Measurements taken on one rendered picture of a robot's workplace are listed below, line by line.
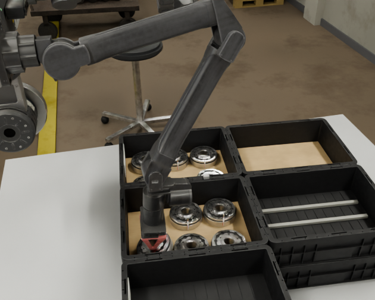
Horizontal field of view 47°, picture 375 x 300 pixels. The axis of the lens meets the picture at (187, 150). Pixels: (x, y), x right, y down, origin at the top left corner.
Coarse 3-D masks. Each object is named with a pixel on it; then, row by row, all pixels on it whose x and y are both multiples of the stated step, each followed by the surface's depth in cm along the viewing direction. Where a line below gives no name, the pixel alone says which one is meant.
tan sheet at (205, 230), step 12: (132, 216) 141; (168, 216) 140; (240, 216) 140; (132, 228) 136; (168, 228) 136; (204, 228) 136; (216, 228) 136; (228, 228) 136; (240, 228) 136; (132, 240) 132; (132, 252) 128
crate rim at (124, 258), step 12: (192, 180) 139; (204, 180) 139; (216, 180) 140; (240, 180) 139; (120, 192) 135; (120, 204) 131; (252, 204) 130; (120, 216) 126; (120, 228) 123; (264, 240) 118; (156, 252) 115; (168, 252) 115; (180, 252) 115
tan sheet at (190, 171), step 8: (128, 160) 165; (128, 168) 161; (184, 168) 161; (192, 168) 161; (200, 168) 161; (208, 168) 160; (216, 168) 160; (224, 168) 160; (128, 176) 157; (136, 176) 157; (168, 176) 157; (176, 176) 157; (184, 176) 157; (192, 176) 157
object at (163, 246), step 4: (168, 236) 125; (140, 240) 128; (164, 240) 125; (168, 240) 124; (140, 244) 127; (144, 244) 126; (160, 244) 124; (164, 244) 124; (168, 244) 123; (136, 248) 126; (140, 248) 126; (144, 248) 125; (160, 248) 123; (164, 248) 122; (140, 252) 124; (144, 252) 124; (148, 252) 123; (152, 252) 123
